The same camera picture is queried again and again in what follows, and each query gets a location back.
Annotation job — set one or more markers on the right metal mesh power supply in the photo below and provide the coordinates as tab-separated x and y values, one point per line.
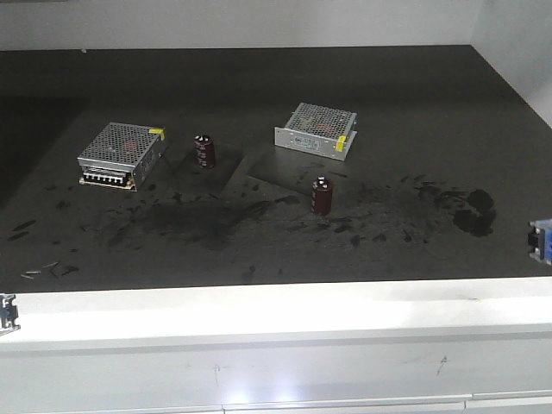
318	130

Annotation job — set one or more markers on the left metal mesh power supply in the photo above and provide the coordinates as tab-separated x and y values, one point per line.
122	155

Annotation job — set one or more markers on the white drawer cabinet front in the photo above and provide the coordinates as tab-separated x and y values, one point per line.
445	346

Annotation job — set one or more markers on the yellow mushroom push button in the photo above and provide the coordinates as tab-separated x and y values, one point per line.
540	241

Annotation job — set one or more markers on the red mushroom push button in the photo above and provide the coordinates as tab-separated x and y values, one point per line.
8	314

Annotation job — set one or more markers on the metal mesh power supply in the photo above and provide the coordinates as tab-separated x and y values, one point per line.
318	130
122	155

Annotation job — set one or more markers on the dark red capacitor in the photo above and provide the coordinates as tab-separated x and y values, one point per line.
205	151
322	194

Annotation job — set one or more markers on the right dark red capacitor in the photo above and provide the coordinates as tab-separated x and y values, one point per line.
322	194

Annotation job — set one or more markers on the left dark red capacitor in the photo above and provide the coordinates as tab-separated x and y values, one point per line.
205	151

